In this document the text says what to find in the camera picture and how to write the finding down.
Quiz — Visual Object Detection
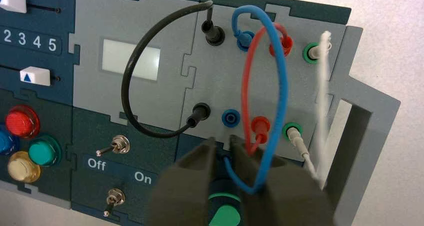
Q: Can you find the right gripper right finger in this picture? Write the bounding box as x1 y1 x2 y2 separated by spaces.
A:
229 135 336 226

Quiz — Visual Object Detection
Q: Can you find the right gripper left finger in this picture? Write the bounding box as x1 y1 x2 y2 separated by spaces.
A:
145 136 218 226

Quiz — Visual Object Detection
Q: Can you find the blue banana plug wire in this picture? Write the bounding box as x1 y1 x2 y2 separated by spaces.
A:
223 4 289 196

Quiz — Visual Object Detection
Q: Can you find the rotary knob green pointer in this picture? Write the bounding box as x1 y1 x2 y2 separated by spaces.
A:
206 179 245 226

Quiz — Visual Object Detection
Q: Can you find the empty blue socket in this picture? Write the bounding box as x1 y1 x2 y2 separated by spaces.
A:
220 108 241 129

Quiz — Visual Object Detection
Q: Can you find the blue and grey task board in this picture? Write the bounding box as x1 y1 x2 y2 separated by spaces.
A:
0 0 402 226

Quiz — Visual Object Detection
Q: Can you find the white display window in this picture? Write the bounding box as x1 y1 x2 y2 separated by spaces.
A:
101 37 162 82

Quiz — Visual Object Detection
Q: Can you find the green push button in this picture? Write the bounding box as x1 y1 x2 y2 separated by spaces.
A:
27 134 63 168

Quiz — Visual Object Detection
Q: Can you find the yellow push button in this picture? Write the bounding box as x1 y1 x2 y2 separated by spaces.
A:
6 150 43 184

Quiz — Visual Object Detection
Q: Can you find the red push button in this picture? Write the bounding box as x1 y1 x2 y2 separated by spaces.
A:
4 104 41 140

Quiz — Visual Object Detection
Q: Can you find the blue push button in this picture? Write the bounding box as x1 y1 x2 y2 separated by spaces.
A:
0 125 20 156

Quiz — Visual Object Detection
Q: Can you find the white slider knob up triangle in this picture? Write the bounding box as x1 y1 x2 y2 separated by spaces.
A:
19 66 52 87

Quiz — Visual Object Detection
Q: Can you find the white slider knob down triangle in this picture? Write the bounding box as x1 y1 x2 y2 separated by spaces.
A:
0 0 28 14

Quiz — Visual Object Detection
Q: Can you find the metal toggle switch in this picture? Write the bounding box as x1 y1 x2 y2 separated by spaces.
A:
102 188 127 218
95 135 131 156

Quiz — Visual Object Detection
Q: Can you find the white banana plug wire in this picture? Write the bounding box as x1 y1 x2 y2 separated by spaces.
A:
285 30 334 190

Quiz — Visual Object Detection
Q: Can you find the red banana plug wire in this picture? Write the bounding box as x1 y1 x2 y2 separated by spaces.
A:
241 22 295 157

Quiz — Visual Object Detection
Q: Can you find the black banana plug wire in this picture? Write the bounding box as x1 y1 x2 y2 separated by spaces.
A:
121 0 226 140

